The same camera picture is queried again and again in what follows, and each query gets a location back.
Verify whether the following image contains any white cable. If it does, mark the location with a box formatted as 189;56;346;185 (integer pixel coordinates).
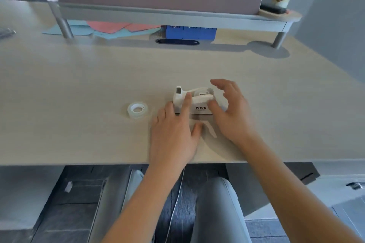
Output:
168;166;186;243

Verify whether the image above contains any person's left forearm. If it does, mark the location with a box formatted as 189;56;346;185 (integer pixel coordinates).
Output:
101;163;187;243

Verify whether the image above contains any grey side cabinet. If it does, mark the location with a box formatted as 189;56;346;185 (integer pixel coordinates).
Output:
0;165;65;231

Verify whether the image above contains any clear tape roll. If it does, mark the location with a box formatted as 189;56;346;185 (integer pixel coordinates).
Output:
127;102;151;119

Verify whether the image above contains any black flat object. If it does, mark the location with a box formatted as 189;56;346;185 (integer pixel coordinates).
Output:
261;4;289;14

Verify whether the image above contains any pink paper sheet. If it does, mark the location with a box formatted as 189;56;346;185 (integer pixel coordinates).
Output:
86;21;162;34

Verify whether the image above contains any round wooden tray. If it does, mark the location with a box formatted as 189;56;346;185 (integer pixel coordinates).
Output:
258;9;303;23

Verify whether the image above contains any person's right hand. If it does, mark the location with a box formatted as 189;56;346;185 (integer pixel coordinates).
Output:
207;78;252;147

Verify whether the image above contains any grey desk shelf riser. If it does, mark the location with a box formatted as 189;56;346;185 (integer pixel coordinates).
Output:
46;0;303;50

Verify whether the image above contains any person's right forearm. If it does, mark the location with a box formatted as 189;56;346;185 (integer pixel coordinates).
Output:
238;132;364;243

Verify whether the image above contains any light blue paper sheet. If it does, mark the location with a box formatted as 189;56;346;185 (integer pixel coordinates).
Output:
42;20;161;40

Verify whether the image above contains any white tape dispenser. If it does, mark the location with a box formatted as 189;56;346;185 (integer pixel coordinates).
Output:
173;86;229;116

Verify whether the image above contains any blue box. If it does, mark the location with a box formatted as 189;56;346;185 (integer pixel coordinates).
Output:
165;25;217;43

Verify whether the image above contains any black cable grommet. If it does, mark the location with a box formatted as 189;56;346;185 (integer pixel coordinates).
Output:
155;38;201;47

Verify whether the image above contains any person's right leg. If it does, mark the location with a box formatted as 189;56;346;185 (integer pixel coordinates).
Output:
196;177;252;243

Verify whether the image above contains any clear plastic wrapper piece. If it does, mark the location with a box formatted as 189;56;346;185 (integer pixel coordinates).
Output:
190;118;218;139

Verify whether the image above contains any person's left hand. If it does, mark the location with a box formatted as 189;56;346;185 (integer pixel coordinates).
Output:
149;92;204;164

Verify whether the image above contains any grey drawer cabinet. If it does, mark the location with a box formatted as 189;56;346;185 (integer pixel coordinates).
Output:
311;160;365;240

